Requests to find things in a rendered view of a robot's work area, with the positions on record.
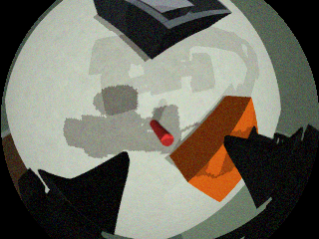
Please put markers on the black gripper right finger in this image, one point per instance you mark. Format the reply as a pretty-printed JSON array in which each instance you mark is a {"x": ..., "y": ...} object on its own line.
[{"x": 260, "y": 163}]

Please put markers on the red peg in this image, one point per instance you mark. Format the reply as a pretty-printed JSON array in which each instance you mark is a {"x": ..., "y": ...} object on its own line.
[{"x": 165, "y": 138}]

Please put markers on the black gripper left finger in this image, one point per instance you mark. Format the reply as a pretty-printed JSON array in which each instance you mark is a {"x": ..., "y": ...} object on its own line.
[{"x": 97, "y": 193}]

